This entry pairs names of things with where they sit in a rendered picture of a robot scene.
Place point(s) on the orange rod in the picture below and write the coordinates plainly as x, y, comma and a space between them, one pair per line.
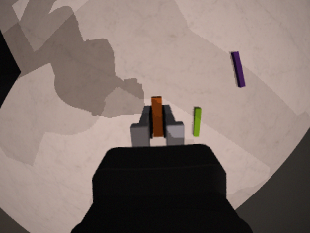
156, 105

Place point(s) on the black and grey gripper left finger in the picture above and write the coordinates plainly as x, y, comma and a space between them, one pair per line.
140, 131

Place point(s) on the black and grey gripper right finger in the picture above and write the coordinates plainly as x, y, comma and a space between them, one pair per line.
173, 130

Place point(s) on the purple rod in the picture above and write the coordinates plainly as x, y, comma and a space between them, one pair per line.
238, 69

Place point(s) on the lime green rod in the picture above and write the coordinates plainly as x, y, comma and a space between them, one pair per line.
197, 121

